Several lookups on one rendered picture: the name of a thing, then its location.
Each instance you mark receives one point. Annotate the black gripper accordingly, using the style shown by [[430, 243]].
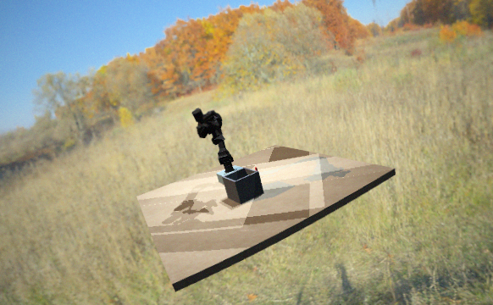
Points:
[[211, 123]]

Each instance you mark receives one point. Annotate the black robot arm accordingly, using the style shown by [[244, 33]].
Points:
[[223, 155]]

